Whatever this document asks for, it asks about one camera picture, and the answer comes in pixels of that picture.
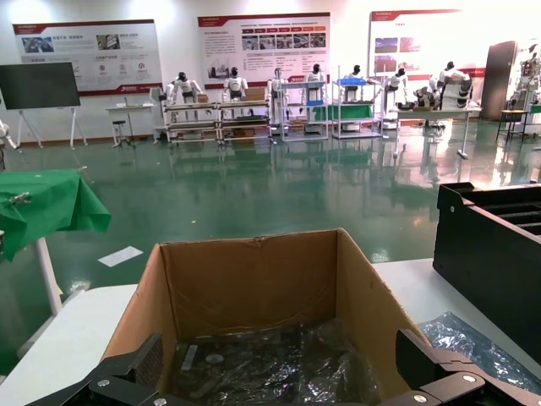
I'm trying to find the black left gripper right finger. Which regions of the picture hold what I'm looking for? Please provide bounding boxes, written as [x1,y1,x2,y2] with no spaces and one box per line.
[380,328,508,406]

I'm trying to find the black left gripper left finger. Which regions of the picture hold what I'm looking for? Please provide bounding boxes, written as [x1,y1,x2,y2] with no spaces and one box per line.
[63,332,178,406]

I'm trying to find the silver blue antistatic bag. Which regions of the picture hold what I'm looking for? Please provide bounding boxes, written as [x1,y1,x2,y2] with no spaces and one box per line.
[162,320,381,406]
[416,311,541,397]

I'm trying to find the graphics card with silver bracket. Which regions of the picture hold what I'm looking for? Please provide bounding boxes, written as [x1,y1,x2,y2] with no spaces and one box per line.
[177,327,356,406]

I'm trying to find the black slotted plastic container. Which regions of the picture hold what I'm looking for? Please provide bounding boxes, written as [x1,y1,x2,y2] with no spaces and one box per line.
[433,181,541,352]

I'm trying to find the brown cardboard box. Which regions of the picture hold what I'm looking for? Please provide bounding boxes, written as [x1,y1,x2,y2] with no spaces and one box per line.
[103,228,433,406]

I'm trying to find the white metal table leg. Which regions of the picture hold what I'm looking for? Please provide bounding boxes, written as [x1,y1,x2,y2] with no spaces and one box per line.
[34,235,88,317]

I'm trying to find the green fabric table cover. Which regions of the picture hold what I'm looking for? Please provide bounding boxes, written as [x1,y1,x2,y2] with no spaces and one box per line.
[0,167,112,261]

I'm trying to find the black round stool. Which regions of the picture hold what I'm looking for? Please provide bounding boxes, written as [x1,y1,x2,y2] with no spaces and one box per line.
[111,119,128,149]

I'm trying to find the long white work table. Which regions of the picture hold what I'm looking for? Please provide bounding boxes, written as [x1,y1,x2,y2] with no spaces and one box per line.
[390,106,484,162]

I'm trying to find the small white desk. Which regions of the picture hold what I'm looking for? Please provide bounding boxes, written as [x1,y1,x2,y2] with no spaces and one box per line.
[105,102,156,145]

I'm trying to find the small dark framed table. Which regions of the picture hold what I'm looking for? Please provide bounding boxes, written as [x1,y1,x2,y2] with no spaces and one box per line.
[495,109,531,143]

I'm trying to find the white conveyor rack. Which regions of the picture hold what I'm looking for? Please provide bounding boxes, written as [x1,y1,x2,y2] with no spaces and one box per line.
[217,100,273,145]
[163,101,221,146]

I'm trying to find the green cloth sheet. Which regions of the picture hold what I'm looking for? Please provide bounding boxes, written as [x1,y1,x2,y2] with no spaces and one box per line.
[311,104,374,122]

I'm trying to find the dark brown cabinet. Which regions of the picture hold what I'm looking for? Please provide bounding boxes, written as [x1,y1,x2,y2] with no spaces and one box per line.
[481,40,519,122]

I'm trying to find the white rack with blue bins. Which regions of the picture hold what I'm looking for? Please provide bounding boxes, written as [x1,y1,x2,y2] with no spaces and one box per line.
[331,77,385,140]

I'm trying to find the black screen on white stand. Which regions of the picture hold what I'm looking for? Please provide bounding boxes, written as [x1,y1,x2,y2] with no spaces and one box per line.
[0,62,89,150]

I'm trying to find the white shelf cart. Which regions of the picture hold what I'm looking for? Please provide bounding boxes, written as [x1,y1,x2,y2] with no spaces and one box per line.
[278,80,331,142]

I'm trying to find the white red wall info poster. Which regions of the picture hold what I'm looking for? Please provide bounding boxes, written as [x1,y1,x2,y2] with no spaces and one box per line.
[367,8,494,80]
[197,11,332,89]
[11,18,164,97]

